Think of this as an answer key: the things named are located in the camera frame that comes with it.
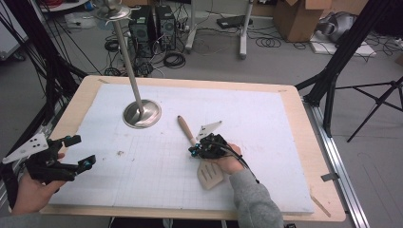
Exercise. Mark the black tripod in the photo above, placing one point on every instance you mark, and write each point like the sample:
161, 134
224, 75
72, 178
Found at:
378, 101

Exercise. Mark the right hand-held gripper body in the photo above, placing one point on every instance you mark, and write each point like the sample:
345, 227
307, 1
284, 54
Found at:
212, 145

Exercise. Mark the aluminium rail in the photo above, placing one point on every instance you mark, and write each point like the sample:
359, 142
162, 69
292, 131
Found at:
348, 190

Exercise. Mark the small grey clip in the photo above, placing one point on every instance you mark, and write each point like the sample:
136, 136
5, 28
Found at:
329, 176

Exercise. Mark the beige slotted spatula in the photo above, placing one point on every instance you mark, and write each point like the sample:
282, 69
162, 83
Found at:
210, 177

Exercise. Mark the grey bag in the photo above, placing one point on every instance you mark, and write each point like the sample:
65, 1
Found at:
337, 27

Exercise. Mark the person's left hand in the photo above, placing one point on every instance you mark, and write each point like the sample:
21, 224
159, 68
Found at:
34, 196

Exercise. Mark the thin wooden strip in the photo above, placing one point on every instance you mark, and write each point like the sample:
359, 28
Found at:
320, 205

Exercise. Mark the black flat device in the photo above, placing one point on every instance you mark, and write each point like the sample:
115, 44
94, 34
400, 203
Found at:
233, 21

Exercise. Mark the white stand leg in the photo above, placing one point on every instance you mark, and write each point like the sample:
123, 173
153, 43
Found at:
192, 34
244, 38

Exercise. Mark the white board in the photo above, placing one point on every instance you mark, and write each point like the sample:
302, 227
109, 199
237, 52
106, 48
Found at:
364, 50

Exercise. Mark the white round table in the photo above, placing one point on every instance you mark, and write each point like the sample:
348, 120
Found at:
63, 4

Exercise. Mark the white grid mat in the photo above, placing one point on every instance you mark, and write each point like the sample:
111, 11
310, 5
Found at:
269, 142

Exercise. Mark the metal stand with round base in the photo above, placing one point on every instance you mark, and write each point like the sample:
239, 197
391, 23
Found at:
126, 53

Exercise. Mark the white cabinet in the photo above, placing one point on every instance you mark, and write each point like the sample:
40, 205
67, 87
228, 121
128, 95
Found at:
9, 38

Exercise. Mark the black computer tower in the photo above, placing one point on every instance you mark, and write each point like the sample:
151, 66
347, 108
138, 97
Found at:
141, 31
165, 27

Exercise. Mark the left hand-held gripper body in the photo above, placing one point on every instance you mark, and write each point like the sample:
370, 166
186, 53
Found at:
44, 164

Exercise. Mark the person's right hand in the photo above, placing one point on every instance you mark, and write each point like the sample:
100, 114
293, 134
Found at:
229, 161

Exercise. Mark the cardboard box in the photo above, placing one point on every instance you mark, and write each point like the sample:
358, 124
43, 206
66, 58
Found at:
297, 20

